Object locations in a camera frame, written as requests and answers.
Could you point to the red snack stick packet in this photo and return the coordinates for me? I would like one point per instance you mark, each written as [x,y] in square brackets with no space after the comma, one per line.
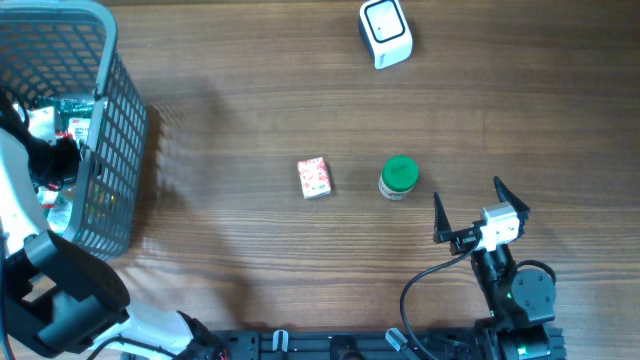
[50,197]

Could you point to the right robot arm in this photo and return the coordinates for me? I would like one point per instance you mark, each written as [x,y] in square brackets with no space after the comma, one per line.
[520,295]

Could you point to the small red patterned box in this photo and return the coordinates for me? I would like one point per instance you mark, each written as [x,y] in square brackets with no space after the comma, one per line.
[314,178]

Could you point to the dark grey mesh basket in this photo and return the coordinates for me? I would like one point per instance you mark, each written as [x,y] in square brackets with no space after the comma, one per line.
[68,49]

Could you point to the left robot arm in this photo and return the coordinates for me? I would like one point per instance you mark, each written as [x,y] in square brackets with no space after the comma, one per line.
[56,297]

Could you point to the green lid white jar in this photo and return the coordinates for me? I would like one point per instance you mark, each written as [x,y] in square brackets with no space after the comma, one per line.
[398,177]

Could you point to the white barcode scanner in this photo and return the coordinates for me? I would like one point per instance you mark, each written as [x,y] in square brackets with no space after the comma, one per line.
[385,32]

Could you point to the green 3M gloves package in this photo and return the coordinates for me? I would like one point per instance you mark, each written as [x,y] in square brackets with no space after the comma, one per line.
[50,117]

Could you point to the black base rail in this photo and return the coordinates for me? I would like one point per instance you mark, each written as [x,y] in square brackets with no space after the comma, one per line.
[360,345]

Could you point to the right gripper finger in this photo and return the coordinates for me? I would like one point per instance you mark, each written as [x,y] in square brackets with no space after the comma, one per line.
[505,195]
[442,228]

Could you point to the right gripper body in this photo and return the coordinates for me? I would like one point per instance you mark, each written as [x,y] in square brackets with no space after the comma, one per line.
[463,240]

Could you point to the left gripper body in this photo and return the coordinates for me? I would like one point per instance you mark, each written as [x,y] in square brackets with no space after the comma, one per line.
[54,162]

